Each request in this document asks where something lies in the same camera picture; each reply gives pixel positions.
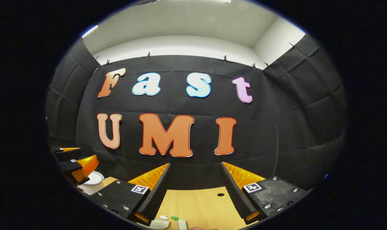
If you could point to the black backdrop cloth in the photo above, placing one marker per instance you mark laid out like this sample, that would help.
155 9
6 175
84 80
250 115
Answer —
276 95

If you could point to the row of black cloth clips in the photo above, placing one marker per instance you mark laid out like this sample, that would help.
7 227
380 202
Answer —
225 58

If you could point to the wooden desktop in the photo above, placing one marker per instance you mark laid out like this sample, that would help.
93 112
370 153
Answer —
196 207

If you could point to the small grey broom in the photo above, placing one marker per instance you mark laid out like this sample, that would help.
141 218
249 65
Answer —
182 225

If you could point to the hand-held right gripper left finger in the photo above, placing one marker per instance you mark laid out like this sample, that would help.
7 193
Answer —
156 195

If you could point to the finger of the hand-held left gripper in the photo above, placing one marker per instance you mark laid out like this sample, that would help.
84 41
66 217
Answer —
88 166
68 149

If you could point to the white ribbed garbage bin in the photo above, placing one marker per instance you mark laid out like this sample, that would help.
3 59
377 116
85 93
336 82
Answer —
94 178

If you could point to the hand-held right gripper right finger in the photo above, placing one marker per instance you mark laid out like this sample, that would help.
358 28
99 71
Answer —
235 195

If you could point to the ceiling light strip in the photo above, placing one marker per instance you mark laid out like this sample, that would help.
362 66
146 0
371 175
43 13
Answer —
89 31

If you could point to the grey plastic dustpan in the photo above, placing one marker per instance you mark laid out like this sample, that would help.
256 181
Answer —
159 224

